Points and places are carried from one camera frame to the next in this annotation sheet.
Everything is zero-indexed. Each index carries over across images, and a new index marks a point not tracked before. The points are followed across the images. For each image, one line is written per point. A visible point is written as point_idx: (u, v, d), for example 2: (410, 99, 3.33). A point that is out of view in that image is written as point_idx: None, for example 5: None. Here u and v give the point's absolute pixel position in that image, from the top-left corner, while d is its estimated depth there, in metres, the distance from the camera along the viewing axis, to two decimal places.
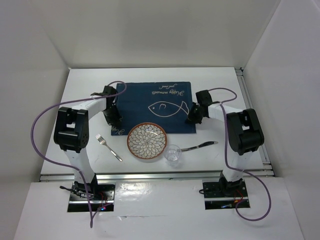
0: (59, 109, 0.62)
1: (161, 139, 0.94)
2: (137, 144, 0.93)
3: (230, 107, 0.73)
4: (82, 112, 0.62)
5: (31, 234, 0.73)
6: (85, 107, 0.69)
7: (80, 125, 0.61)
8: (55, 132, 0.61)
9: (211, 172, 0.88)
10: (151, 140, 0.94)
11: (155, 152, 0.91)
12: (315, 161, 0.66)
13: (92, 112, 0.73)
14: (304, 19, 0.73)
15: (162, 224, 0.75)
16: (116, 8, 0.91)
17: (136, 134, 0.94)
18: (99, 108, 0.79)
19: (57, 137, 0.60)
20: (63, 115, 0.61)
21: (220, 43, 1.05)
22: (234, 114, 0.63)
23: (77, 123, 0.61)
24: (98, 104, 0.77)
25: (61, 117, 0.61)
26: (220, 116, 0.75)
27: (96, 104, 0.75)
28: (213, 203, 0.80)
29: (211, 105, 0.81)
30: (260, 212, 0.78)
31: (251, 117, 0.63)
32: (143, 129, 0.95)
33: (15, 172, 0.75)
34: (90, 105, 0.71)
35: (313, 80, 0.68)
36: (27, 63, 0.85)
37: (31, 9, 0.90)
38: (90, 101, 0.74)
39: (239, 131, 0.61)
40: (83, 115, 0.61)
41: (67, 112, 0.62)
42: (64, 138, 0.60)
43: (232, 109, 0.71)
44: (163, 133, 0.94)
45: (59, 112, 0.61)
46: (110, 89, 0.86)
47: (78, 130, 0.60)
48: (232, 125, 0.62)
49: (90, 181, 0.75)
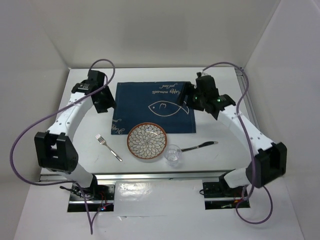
0: (35, 136, 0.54)
1: (161, 139, 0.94)
2: (137, 144, 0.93)
3: (255, 129, 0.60)
4: (62, 138, 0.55)
5: (31, 234, 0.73)
6: (65, 125, 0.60)
7: (64, 152, 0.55)
8: (40, 158, 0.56)
9: (211, 172, 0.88)
10: (151, 140, 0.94)
11: (155, 151, 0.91)
12: (315, 161, 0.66)
13: (75, 124, 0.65)
14: (304, 19, 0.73)
15: (162, 225, 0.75)
16: (116, 8, 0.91)
17: (136, 134, 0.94)
18: (84, 109, 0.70)
19: (43, 163, 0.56)
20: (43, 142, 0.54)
21: (220, 43, 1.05)
22: (264, 156, 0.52)
23: (59, 151, 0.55)
24: (82, 108, 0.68)
25: (39, 144, 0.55)
26: (236, 129, 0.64)
27: (78, 111, 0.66)
28: (213, 203, 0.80)
29: (226, 109, 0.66)
30: (262, 214, 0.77)
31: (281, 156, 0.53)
32: (143, 129, 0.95)
33: (15, 172, 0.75)
34: (71, 120, 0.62)
35: (312, 80, 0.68)
36: (27, 64, 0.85)
37: (31, 9, 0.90)
38: (71, 109, 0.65)
39: (265, 174, 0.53)
40: (62, 143, 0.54)
41: (45, 138, 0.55)
42: (51, 164, 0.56)
43: (251, 128, 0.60)
44: (163, 133, 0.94)
45: (36, 139, 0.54)
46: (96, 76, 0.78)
47: (62, 155, 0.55)
48: (259, 170, 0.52)
49: (88, 185, 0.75)
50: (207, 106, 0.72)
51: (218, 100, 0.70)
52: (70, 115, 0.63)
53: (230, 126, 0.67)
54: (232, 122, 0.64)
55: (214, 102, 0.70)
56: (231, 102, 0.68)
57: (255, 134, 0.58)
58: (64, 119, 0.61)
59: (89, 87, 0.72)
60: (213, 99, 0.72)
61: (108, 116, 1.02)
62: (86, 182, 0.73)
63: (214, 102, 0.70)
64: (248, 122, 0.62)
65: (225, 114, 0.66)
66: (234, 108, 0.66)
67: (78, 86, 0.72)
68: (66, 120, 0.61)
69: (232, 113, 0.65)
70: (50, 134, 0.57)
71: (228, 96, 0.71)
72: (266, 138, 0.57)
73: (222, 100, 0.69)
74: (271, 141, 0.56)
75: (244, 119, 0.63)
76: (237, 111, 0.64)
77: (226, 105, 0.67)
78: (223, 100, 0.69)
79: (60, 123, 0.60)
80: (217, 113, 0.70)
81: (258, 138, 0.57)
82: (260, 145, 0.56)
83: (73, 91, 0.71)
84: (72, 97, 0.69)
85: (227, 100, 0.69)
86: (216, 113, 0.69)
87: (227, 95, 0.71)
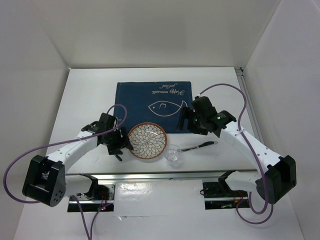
0: (32, 158, 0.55)
1: (161, 139, 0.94)
2: (138, 144, 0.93)
3: (260, 145, 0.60)
4: (56, 167, 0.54)
5: (31, 234, 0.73)
6: (64, 155, 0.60)
7: (52, 182, 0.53)
8: (25, 183, 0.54)
9: (212, 172, 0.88)
10: (151, 140, 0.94)
11: (155, 151, 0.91)
12: (315, 161, 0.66)
13: (75, 157, 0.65)
14: (304, 19, 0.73)
15: (162, 224, 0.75)
16: (116, 8, 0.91)
17: (136, 134, 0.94)
18: (88, 147, 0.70)
19: (26, 190, 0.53)
20: (37, 165, 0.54)
21: (220, 43, 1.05)
22: (276, 172, 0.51)
23: (49, 179, 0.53)
24: (85, 146, 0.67)
25: (32, 168, 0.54)
26: (241, 146, 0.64)
27: (81, 148, 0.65)
28: (213, 203, 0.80)
29: (228, 126, 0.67)
30: (263, 215, 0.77)
31: (291, 169, 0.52)
32: (143, 129, 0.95)
33: (15, 172, 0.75)
34: (72, 152, 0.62)
35: (313, 80, 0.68)
36: (27, 63, 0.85)
37: (31, 9, 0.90)
38: (75, 143, 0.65)
39: (278, 190, 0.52)
40: (56, 170, 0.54)
41: (41, 163, 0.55)
42: (33, 193, 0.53)
43: (256, 144, 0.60)
44: (163, 133, 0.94)
45: (32, 163, 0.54)
46: (107, 119, 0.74)
47: (49, 185, 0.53)
48: (272, 187, 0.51)
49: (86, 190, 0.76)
50: (208, 125, 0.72)
51: (218, 118, 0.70)
52: (73, 148, 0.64)
53: (234, 143, 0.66)
54: (236, 139, 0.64)
55: (214, 120, 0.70)
56: (231, 118, 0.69)
57: (262, 150, 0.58)
58: (66, 150, 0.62)
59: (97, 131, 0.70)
60: (212, 118, 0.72)
61: None
62: (86, 186, 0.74)
63: (215, 121, 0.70)
64: (252, 138, 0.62)
65: (227, 131, 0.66)
66: (236, 124, 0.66)
67: (87, 127, 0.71)
68: (67, 150, 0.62)
69: (235, 129, 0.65)
70: (47, 160, 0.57)
71: (228, 112, 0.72)
72: (272, 152, 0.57)
73: (223, 118, 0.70)
74: (278, 156, 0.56)
75: (247, 135, 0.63)
76: (239, 127, 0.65)
77: (227, 122, 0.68)
78: (223, 116, 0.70)
79: (61, 152, 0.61)
80: (218, 130, 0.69)
81: (264, 154, 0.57)
82: (268, 161, 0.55)
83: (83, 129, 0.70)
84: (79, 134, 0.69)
85: (227, 116, 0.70)
86: (218, 130, 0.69)
87: (226, 111, 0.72)
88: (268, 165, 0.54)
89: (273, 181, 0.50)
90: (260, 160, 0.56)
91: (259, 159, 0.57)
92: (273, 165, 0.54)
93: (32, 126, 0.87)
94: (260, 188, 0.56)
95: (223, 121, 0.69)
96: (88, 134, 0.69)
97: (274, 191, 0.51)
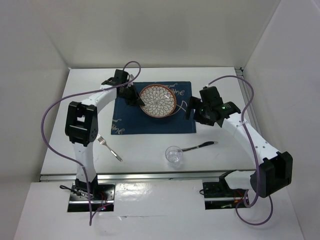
0: (69, 103, 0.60)
1: (170, 102, 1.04)
2: (148, 103, 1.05)
3: (260, 138, 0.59)
4: (91, 109, 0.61)
5: (30, 235, 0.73)
6: (94, 101, 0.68)
7: (89, 121, 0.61)
8: (67, 123, 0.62)
9: (212, 172, 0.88)
10: (161, 101, 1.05)
11: (163, 113, 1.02)
12: (315, 161, 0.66)
13: (102, 105, 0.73)
14: (304, 19, 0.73)
15: (162, 224, 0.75)
16: (116, 8, 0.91)
17: (148, 94, 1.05)
18: (110, 99, 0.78)
19: (68, 130, 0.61)
20: (74, 110, 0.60)
21: (219, 43, 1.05)
22: (270, 166, 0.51)
23: (86, 119, 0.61)
24: (108, 95, 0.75)
25: (70, 112, 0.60)
26: (241, 139, 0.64)
27: (106, 95, 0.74)
28: (213, 203, 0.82)
29: (231, 117, 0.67)
30: (264, 217, 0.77)
31: (286, 166, 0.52)
32: (156, 90, 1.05)
33: (15, 172, 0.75)
34: (100, 98, 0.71)
35: (312, 80, 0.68)
36: (27, 64, 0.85)
37: (31, 9, 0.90)
38: (100, 93, 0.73)
39: (269, 184, 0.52)
40: (91, 111, 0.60)
41: (77, 107, 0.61)
42: (74, 131, 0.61)
43: (257, 137, 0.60)
44: (173, 97, 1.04)
45: (69, 107, 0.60)
46: (121, 74, 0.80)
47: (87, 124, 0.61)
48: (264, 179, 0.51)
49: (91, 181, 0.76)
50: (212, 114, 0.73)
51: (223, 107, 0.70)
52: (100, 96, 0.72)
53: (235, 134, 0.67)
54: (237, 130, 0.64)
55: (219, 110, 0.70)
56: (236, 109, 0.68)
57: (260, 143, 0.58)
58: (94, 97, 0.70)
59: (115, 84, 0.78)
60: (217, 107, 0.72)
61: (108, 117, 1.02)
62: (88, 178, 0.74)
63: (220, 110, 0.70)
64: (253, 131, 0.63)
65: (229, 122, 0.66)
66: (239, 116, 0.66)
67: (106, 82, 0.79)
68: (96, 98, 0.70)
69: (237, 121, 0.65)
70: (81, 105, 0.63)
71: (233, 103, 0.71)
72: (271, 147, 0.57)
73: (228, 108, 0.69)
74: (276, 151, 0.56)
75: (249, 128, 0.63)
76: (242, 119, 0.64)
77: (231, 113, 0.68)
78: (228, 107, 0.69)
79: (91, 99, 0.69)
80: (221, 121, 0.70)
81: (262, 147, 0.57)
82: (265, 154, 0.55)
83: (103, 83, 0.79)
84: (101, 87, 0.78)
85: (232, 107, 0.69)
86: (221, 121, 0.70)
87: (232, 102, 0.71)
88: (264, 158, 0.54)
89: (265, 173, 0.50)
90: (257, 153, 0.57)
91: (256, 152, 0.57)
92: (269, 158, 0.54)
93: (32, 125, 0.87)
94: (254, 180, 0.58)
95: (228, 112, 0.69)
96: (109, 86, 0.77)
97: (265, 183, 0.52)
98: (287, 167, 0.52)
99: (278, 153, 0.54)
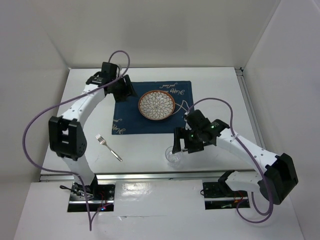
0: (49, 120, 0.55)
1: (169, 106, 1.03)
2: (148, 109, 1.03)
3: (256, 146, 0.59)
4: (74, 124, 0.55)
5: (30, 235, 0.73)
6: (77, 112, 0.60)
7: (75, 137, 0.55)
8: (51, 141, 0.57)
9: (212, 172, 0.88)
10: (160, 106, 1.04)
11: (162, 116, 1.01)
12: (315, 161, 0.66)
13: (88, 112, 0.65)
14: (304, 19, 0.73)
15: (162, 224, 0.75)
16: (116, 8, 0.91)
17: (147, 100, 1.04)
18: (97, 100, 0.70)
19: (54, 147, 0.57)
20: (54, 126, 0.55)
21: (219, 43, 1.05)
22: (275, 172, 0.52)
23: (70, 135, 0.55)
24: (95, 98, 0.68)
25: (52, 129, 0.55)
26: (239, 153, 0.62)
27: (91, 101, 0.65)
28: (213, 203, 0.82)
29: (222, 134, 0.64)
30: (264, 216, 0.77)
31: (289, 167, 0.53)
32: (154, 96, 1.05)
33: (15, 172, 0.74)
34: (84, 107, 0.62)
35: (312, 80, 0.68)
36: (27, 63, 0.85)
37: (31, 8, 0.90)
38: (84, 98, 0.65)
39: (280, 191, 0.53)
40: (75, 126, 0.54)
41: (58, 122, 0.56)
42: (60, 148, 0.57)
43: (252, 146, 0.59)
44: (171, 100, 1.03)
45: (50, 123, 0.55)
46: (110, 66, 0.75)
47: (71, 141, 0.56)
48: (274, 187, 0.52)
49: (89, 184, 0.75)
50: (203, 136, 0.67)
51: (212, 126, 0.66)
52: (84, 103, 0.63)
53: (231, 150, 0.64)
54: (232, 145, 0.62)
55: (209, 130, 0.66)
56: (225, 124, 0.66)
57: (258, 151, 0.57)
58: (77, 107, 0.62)
59: (103, 82, 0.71)
60: (206, 128, 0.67)
61: (108, 117, 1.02)
62: (88, 181, 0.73)
63: (209, 130, 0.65)
64: (246, 141, 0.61)
65: (222, 139, 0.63)
66: (230, 130, 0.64)
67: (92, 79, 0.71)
68: (79, 107, 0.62)
69: (229, 135, 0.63)
70: (63, 119, 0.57)
71: (220, 119, 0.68)
72: (269, 153, 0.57)
73: (216, 126, 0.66)
74: (275, 154, 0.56)
75: (242, 139, 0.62)
76: (233, 133, 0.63)
77: (222, 129, 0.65)
78: (217, 125, 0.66)
79: (73, 110, 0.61)
80: (215, 139, 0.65)
81: (261, 155, 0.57)
82: (265, 162, 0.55)
83: (87, 83, 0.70)
84: (86, 87, 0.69)
85: (220, 124, 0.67)
86: (215, 140, 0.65)
87: (218, 119, 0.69)
88: (266, 166, 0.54)
89: (273, 182, 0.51)
90: (257, 162, 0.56)
91: (257, 161, 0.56)
92: (271, 165, 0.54)
93: (32, 125, 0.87)
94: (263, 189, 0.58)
95: (217, 129, 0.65)
96: (95, 88, 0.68)
97: (276, 191, 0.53)
98: (290, 167, 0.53)
99: (277, 155, 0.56)
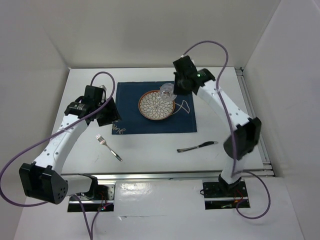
0: (21, 168, 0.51)
1: (169, 105, 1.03)
2: (148, 108, 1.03)
3: (233, 106, 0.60)
4: (48, 173, 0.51)
5: (30, 235, 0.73)
6: (53, 156, 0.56)
7: (49, 187, 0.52)
8: (25, 188, 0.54)
9: (212, 172, 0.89)
10: (160, 105, 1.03)
11: (163, 116, 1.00)
12: (315, 161, 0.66)
13: (67, 149, 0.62)
14: (305, 19, 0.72)
15: (162, 224, 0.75)
16: (116, 8, 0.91)
17: (147, 100, 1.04)
18: (78, 133, 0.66)
19: (30, 194, 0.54)
20: (27, 175, 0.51)
21: (219, 43, 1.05)
22: (242, 132, 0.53)
23: (45, 185, 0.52)
24: (75, 132, 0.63)
25: (24, 177, 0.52)
26: (215, 106, 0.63)
27: (69, 138, 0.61)
28: (213, 203, 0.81)
29: (206, 85, 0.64)
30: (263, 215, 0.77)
31: (256, 130, 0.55)
32: (154, 96, 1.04)
33: (15, 172, 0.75)
34: (60, 148, 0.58)
35: (313, 80, 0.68)
36: (27, 64, 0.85)
37: (31, 8, 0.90)
38: (61, 135, 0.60)
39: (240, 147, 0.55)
40: (48, 176, 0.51)
41: (31, 170, 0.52)
42: (37, 195, 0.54)
43: (230, 103, 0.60)
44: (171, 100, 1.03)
45: (21, 172, 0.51)
46: (93, 91, 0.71)
47: (47, 189, 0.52)
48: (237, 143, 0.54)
49: (87, 190, 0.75)
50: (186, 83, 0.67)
51: (198, 75, 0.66)
52: (60, 143, 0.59)
53: (210, 102, 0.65)
54: (212, 98, 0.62)
55: (193, 77, 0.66)
56: (211, 77, 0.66)
57: (234, 110, 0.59)
58: (53, 148, 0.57)
59: (85, 108, 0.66)
60: (191, 75, 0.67)
61: None
62: (87, 186, 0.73)
63: (194, 78, 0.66)
64: (227, 99, 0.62)
65: (205, 90, 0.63)
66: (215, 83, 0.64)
67: (72, 106, 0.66)
68: (55, 149, 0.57)
69: (212, 89, 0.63)
70: (35, 165, 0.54)
71: (208, 71, 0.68)
72: (243, 114, 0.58)
73: (203, 75, 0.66)
74: (248, 117, 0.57)
75: (223, 96, 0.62)
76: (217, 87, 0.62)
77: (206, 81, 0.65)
78: (204, 75, 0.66)
79: (48, 153, 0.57)
80: (197, 88, 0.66)
81: (236, 114, 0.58)
82: (237, 121, 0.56)
83: (67, 112, 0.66)
84: (64, 119, 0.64)
85: (207, 75, 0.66)
86: (197, 88, 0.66)
87: (206, 69, 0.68)
88: (237, 125, 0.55)
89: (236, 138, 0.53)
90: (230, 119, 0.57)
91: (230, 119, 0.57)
92: (242, 124, 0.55)
93: (32, 125, 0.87)
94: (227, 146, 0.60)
95: (203, 79, 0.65)
96: (74, 120, 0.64)
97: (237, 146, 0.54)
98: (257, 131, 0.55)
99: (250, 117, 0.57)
